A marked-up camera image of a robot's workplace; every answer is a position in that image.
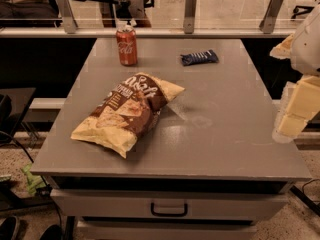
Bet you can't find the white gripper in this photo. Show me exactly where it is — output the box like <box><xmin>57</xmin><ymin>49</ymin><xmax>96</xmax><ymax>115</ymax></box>
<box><xmin>269</xmin><ymin>5</ymin><xmax>320</xmax><ymax>138</ymax></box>

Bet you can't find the brown chip bag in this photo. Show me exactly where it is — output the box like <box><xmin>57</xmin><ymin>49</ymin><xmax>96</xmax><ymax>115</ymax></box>
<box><xmin>71</xmin><ymin>72</ymin><xmax>185</xmax><ymax>158</ymax></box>

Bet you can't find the dark blue snack bar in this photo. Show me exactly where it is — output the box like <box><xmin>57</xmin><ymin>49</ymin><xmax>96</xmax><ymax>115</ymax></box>
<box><xmin>181</xmin><ymin>49</ymin><xmax>219</xmax><ymax>66</ymax></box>

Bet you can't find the black office chair base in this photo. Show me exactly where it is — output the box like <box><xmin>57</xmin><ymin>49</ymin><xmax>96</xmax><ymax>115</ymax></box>
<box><xmin>291</xmin><ymin>0</ymin><xmax>320</xmax><ymax>20</ymax></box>

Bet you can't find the red cola can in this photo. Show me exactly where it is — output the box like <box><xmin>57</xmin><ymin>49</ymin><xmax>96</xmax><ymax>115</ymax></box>
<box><xmin>116</xmin><ymin>25</ymin><xmax>138</xmax><ymax>66</ymax></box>

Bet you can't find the lower grey drawer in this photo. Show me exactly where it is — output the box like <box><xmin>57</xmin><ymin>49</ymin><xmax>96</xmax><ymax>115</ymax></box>
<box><xmin>77</xmin><ymin>221</ymin><xmax>256</xmax><ymax>240</ymax></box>

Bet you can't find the green crumpled object on floor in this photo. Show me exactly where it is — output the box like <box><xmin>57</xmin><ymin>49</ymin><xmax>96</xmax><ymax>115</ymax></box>
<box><xmin>21</xmin><ymin>164</ymin><xmax>45</xmax><ymax>196</ymax></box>

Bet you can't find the seated person in background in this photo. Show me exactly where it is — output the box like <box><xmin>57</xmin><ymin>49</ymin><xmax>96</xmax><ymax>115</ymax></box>
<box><xmin>0</xmin><ymin>0</ymin><xmax>61</xmax><ymax>27</ymax></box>

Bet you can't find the black shoe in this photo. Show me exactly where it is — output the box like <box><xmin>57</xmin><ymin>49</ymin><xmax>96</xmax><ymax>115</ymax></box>
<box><xmin>0</xmin><ymin>216</ymin><xmax>20</xmax><ymax>240</ymax></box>

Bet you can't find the right metal rail bracket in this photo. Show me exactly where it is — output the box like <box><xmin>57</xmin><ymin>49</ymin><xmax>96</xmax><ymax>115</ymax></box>
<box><xmin>259</xmin><ymin>0</ymin><xmax>284</xmax><ymax>34</ymax></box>

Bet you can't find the metal rail bracket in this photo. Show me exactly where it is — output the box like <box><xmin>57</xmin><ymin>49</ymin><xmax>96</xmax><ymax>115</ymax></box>
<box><xmin>259</xmin><ymin>0</ymin><xmax>284</xmax><ymax>34</ymax></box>
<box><xmin>55</xmin><ymin>0</ymin><xmax>77</xmax><ymax>34</ymax></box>
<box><xmin>183</xmin><ymin>0</ymin><xmax>197</xmax><ymax>34</ymax></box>

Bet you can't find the middle metal rail bracket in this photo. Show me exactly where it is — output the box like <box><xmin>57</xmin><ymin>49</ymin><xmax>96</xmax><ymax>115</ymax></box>
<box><xmin>183</xmin><ymin>0</ymin><xmax>197</xmax><ymax>34</ymax></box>

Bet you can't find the grey drawer with black handle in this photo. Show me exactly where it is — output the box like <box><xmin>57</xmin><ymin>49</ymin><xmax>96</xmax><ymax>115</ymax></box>
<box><xmin>51</xmin><ymin>189</ymin><xmax>287</xmax><ymax>221</ymax></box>

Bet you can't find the left metal rail bracket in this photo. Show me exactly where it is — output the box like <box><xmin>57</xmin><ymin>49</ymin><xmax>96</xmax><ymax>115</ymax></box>
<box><xmin>55</xmin><ymin>0</ymin><xmax>77</xmax><ymax>34</ymax></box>

